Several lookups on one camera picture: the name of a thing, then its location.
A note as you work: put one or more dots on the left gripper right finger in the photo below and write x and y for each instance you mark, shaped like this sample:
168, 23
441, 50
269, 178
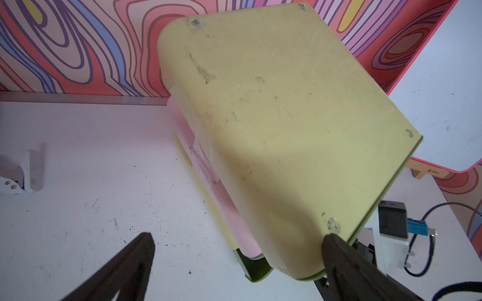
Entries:
349, 276

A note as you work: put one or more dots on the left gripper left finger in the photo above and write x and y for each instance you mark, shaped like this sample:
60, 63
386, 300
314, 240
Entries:
124, 277

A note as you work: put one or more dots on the green yellow drawer cabinet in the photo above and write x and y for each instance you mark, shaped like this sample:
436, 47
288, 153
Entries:
303, 139

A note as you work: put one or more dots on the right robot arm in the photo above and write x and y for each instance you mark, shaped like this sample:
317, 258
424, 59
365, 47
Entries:
368, 252

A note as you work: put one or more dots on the wooden whiteboard easel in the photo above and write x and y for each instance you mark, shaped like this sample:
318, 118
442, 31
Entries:
420, 169

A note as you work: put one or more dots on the small white clip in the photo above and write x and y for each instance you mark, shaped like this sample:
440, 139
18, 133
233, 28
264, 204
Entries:
26, 176

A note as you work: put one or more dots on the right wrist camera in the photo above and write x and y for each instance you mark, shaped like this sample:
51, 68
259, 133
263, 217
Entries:
394, 236

